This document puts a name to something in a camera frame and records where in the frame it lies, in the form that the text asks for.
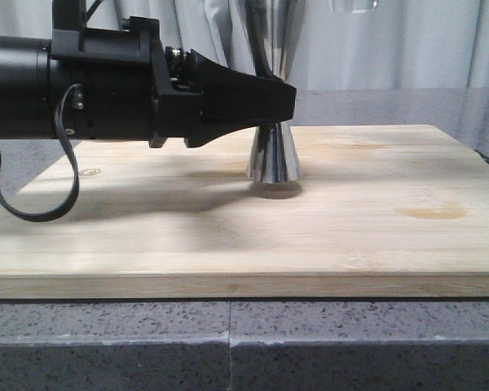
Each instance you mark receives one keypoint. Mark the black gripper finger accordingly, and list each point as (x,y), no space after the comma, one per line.
(227,100)
(260,42)

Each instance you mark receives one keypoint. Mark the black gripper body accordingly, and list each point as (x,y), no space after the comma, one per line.
(118,85)

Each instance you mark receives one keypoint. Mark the steel double jigger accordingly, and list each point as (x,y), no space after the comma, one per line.
(273,159)

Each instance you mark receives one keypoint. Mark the glass beaker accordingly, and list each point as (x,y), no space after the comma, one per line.
(353,6)

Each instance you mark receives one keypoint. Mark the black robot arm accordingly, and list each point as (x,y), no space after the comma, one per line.
(26,106)

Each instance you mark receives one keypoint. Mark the grey curtain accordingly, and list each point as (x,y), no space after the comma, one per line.
(399,45)

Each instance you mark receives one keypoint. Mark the wooden cutting board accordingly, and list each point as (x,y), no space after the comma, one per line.
(380,211)

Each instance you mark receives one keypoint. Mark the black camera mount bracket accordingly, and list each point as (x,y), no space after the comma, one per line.
(72,15)

